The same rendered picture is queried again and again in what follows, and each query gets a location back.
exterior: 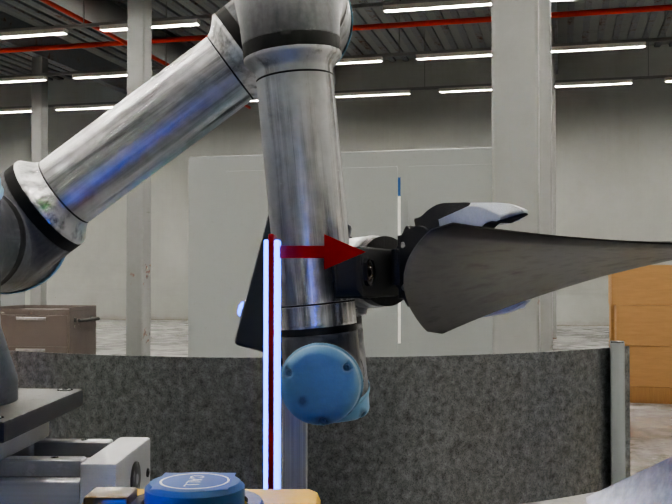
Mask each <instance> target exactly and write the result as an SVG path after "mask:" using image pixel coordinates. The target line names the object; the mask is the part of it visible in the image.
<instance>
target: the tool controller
mask: <svg viewBox="0 0 672 504"><path fill-rule="evenodd" d="M347 225H348V235H349V239H350V238H352V237H350V236H351V231H352V227H351V225H349V224H348V223H347ZM269 234H271V232H270V221H269V214H268V217H267V221H266V225H265V228H264V232H263V236H262V240H261V243H260V247H259V251H258V254H257V258H256V262H255V266H254V269H253V273H252V277H251V280H250V284H249V288H248V291H247V296H246V299H245V303H244V307H243V310H242V314H241V318H240V321H239V325H238V329H237V333H236V336H235V344H236V345H238V346H241V347H245V348H249V349H253V350H256V351H260V352H264V240H268V235H269Z"/></svg>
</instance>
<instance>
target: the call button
mask: <svg viewBox="0 0 672 504"><path fill-rule="evenodd" d="M235 474H236V473H217V472H186V473H164V474H163V475H162V476H161V477H158V478H155V479H153V480H152V481H150V482H149V483H148V484H147V485H146V486H145V488H144V504H245V484H244V483H243V482H242V481H241V480H240V479H239V478H238V477H236V476H235Z"/></svg>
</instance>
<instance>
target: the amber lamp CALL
mask: <svg viewBox="0 0 672 504"><path fill-rule="evenodd" d="M136 498H137V489H136V488H135V487H96V488H94V489H93V490H92V491H91V492H90V493H88V494H87V495H86V496H85V497H84V499H83V504H131V503H132V502H133V501H134V500H135V499H136Z"/></svg>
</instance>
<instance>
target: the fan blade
mask: <svg viewBox="0 0 672 504"><path fill-rule="evenodd" d="M670 260H672V241H626V240H609V239H594V238H581V237H569V236H558V235H548V234H538V233H529V232H520V231H512V230H504V229H496V228H488V227H481V226H474V225H467V224H460V223H454V222H453V223H449V224H446V225H442V226H439V227H435V228H432V229H430V230H429V231H428V232H427V233H426V234H425V235H424V236H423V237H422V238H421V239H420V240H419V242H418V243H417V244H416V246H415V247H414V249H413V250H412V252H411V254H410V256H409V258H408V260H407V263H406V266H405V270H404V278H403V283H404V291H405V296H406V299H407V302H408V305H409V307H410V309H411V311H412V313H413V314H414V316H415V317H416V319H417V320H418V322H419V323H420V324H421V326H422V327H423V328H424V329H425V330H426V331H427V332H432V333H440V334H444V333H446V332H448V331H450V330H452V329H455V328H457V327H459V326H462V325H464V324H466V323H469V322H471V321H473V320H476V319H478V318H481V317H483V316H486V315H488V314H491V313H493V312H496V311H499V310H501V309H504V308H507V307H509V306H512V305H515V304H518V303H520V302H523V301H526V300H529V299H532V298H535V297H538V296H541V295H544V294H547V293H550V292H553V291H556V290H559V289H562V288H565V287H569V286H572V285H575V284H578V283H582V282H585V281H589V280H592V279H596V278H599V277H603V276H606V275H610V274H614V273H618V272H622V271H627V270H631V269H635V268H639V267H643V266H648V265H652V264H657V263H661V262H666V261H670Z"/></svg>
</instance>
